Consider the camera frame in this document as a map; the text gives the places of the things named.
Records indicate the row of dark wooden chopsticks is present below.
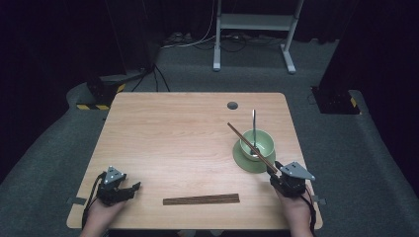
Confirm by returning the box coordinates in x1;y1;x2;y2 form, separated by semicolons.
162;193;240;206

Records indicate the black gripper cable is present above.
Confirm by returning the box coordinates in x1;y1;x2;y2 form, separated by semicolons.
298;186;318;237
80;173;107;237

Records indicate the green ceramic bowl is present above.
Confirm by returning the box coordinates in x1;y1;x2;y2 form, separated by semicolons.
239;128;276;162

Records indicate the metal spoon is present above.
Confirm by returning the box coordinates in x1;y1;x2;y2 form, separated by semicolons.
249;109;261;157

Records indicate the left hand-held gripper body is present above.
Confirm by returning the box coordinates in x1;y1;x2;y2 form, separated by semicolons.
97;166;127;207

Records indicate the white floor cable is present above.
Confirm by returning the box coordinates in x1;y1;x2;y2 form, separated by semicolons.
160;0;218;50

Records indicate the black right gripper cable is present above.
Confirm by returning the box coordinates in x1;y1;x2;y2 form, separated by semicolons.
298;186;318;237

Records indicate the person's left hand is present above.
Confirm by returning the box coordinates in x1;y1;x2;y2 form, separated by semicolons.
80;198;126;237

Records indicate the black floor cables bundle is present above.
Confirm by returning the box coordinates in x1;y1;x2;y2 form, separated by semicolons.
192;32;285;53

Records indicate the white metal stand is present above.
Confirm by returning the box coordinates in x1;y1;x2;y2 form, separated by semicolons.
212;0;304;74

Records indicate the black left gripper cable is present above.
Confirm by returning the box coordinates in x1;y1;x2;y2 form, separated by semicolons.
80;173;107;237

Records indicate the green ceramic saucer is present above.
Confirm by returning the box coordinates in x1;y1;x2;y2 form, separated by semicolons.
232;139;277;174

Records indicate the black stand with hazard tape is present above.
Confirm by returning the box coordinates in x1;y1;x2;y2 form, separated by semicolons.
310;0;363;116
76;73;146;112

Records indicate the black floor cable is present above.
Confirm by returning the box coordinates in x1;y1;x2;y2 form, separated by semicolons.
131;63;171;93

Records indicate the person's right hand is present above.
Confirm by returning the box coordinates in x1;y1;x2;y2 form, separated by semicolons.
276;190;314;237

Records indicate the brown single chopstick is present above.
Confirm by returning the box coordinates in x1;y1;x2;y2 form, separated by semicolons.
226;121;279;175

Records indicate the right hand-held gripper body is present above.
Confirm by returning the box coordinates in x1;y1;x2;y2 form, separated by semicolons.
274;161;316;198

